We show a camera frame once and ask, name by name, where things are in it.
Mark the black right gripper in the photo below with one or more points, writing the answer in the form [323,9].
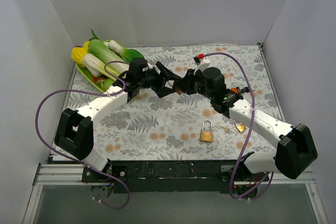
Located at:
[189,81]

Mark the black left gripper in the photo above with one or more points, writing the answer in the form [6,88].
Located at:
[159,79]

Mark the small brass padlock shackle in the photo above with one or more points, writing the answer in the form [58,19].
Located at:
[177,90]

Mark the long shackle brass padlock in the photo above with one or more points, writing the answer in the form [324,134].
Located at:
[206,134]

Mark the large brass padlock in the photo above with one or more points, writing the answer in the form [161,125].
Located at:
[240,127]

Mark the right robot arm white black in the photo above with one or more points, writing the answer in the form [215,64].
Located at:
[294,146]

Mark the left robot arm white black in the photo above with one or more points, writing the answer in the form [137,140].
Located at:
[75,129]

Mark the bok choy dark green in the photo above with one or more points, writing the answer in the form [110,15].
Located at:
[127,54]

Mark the floral patterned table mat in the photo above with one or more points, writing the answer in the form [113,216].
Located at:
[152,128]

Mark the green cabbage head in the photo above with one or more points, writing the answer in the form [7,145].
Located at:
[107,84]

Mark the brown mushroom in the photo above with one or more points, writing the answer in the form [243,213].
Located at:
[99,81]

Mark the celery stalk bunch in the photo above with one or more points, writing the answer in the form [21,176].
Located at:
[96,67]

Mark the napa cabbage green white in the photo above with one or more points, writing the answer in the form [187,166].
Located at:
[102,52]

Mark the green plastic tray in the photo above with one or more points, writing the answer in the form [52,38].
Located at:
[88,74]

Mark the yellow corn leafy vegetable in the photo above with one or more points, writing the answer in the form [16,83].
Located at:
[78,53]

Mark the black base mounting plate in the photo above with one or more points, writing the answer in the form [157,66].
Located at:
[171,176]

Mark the right wrist camera grey red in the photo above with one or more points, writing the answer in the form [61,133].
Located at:
[202,63]

